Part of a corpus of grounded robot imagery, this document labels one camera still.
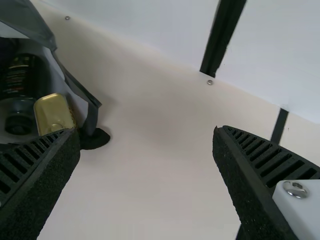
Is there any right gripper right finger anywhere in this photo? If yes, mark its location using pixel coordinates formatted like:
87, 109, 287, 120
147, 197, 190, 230
212, 124, 320, 240

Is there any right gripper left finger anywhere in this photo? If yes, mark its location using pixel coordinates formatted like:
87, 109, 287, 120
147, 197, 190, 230
0, 127, 82, 240

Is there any rectangular tin with gold lid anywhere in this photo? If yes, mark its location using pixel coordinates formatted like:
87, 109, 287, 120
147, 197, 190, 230
33, 92, 76, 137

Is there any dark grey bag with straps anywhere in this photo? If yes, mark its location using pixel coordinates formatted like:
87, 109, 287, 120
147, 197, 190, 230
0, 0, 111, 151

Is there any dark coffee bottle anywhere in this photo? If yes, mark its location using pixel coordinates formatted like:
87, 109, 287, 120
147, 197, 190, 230
0, 37, 48, 138

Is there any black strip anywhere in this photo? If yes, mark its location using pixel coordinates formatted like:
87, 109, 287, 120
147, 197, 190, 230
270, 108, 290, 146

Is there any black post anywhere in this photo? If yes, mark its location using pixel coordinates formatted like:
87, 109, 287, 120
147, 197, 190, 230
199, 0, 248, 79

